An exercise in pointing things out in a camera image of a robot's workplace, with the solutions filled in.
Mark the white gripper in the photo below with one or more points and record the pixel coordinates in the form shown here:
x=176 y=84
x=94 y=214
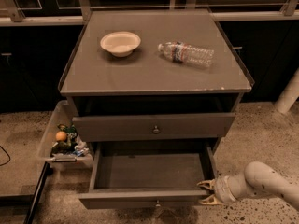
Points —
x=221 y=189

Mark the grey drawer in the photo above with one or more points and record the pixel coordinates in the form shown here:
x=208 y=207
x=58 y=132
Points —
x=153 y=127
x=149 y=174

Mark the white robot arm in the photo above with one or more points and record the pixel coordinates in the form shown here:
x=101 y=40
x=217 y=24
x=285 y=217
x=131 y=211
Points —
x=256 y=181

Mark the grey drawer cabinet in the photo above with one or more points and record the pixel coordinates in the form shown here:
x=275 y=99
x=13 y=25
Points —
x=145 y=82

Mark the grey top drawer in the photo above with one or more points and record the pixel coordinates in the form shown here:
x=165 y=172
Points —
x=153 y=127

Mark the crumpled white blue wrapper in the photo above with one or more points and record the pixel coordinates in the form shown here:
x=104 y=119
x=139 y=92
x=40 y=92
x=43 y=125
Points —
x=81 y=148

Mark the clear plastic water bottle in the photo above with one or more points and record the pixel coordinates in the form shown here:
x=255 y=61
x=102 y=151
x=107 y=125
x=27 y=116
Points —
x=179 y=52

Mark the green snack bag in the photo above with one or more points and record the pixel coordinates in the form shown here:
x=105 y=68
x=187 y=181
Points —
x=70 y=142

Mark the clear plastic storage bin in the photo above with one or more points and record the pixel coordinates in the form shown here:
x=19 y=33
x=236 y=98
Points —
x=61 y=115

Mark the orange ball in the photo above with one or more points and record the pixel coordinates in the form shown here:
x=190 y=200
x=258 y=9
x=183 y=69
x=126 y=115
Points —
x=61 y=136

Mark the white paper bowl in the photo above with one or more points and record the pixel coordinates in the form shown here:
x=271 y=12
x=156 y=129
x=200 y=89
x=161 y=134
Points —
x=120 y=44

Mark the white metal railing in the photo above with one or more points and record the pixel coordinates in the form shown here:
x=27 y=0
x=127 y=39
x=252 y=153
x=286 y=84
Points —
x=43 y=12

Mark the white post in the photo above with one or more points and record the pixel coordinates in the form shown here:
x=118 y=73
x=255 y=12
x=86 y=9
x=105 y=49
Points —
x=288 y=97

